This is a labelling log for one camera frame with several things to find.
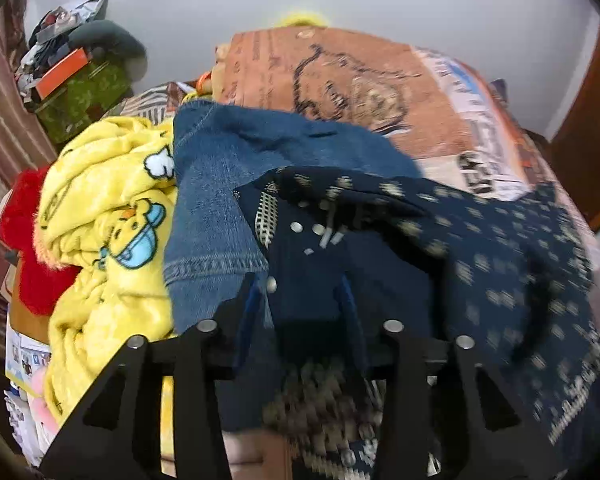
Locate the green patterned box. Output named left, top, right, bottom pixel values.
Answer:
left=34, top=57, right=134, bottom=145

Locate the pile of mixed clothes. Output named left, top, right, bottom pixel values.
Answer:
left=15, top=0, right=113, bottom=92

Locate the stack of printed papers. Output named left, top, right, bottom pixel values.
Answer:
left=4, top=330, right=52, bottom=463

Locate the navy patterned hooded sweater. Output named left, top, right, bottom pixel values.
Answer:
left=220, top=165, right=600, bottom=480

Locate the striped brown curtain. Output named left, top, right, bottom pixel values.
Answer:
left=0, top=0, right=57, bottom=356

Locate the orange box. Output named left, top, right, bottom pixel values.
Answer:
left=34, top=46, right=90, bottom=101

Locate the yellow cartoon fleece blanket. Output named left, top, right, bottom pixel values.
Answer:
left=34, top=115, right=181, bottom=461

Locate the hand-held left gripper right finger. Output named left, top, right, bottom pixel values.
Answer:
left=332, top=272, right=564, bottom=480

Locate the orange printed blanket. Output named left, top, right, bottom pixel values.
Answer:
left=100, top=25, right=600, bottom=311

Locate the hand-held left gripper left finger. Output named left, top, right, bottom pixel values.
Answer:
left=40, top=272, right=276, bottom=480

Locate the red plush cloth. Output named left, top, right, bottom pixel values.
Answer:
left=0, top=167, right=83, bottom=317

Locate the blue denim jacket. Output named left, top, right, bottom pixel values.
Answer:
left=162, top=100, right=426, bottom=433

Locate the yellow curved headboard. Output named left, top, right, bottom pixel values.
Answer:
left=272, top=9, right=331, bottom=29

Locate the grey neck pillow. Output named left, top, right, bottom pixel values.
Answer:
left=67, top=20, right=148, bottom=84

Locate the brown wooden door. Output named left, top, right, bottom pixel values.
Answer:
left=550, top=20, right=600, bottom=232

